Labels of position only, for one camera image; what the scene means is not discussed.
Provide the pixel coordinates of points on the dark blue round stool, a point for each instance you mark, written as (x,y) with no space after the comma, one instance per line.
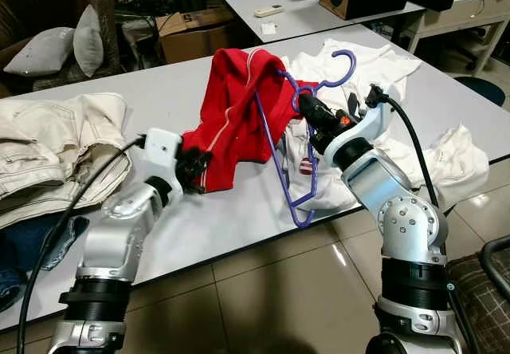
(480,91)

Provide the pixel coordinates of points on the plain white t-shirt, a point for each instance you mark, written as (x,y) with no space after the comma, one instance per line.
(454,163)

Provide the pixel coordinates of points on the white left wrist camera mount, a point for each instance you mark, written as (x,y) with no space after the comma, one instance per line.
(163,155)

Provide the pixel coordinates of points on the plaid cushioned chair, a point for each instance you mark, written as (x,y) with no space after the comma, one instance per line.
(478,306)

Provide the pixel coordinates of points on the grey desk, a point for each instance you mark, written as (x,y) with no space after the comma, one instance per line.
(303,23)

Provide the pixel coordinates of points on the white remote control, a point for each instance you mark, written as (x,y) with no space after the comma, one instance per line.
(269,9)

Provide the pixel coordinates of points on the white paper slip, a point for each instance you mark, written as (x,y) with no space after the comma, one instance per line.
(268,28)

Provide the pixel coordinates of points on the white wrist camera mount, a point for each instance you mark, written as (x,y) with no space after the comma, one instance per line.
(163,155)
(362,131)

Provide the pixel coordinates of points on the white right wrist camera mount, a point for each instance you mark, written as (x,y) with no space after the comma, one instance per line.
(362,131)

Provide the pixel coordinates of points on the grey pillow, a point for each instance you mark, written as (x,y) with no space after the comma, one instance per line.
(40,51)
(89,43)

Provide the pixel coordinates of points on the dark brown armchair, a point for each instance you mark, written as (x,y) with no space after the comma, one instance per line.
(32,3)

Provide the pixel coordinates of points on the cream trousers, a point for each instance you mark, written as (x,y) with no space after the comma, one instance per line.
(48,147)

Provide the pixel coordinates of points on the brown cardboard box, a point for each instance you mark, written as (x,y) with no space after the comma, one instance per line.
(191,43)

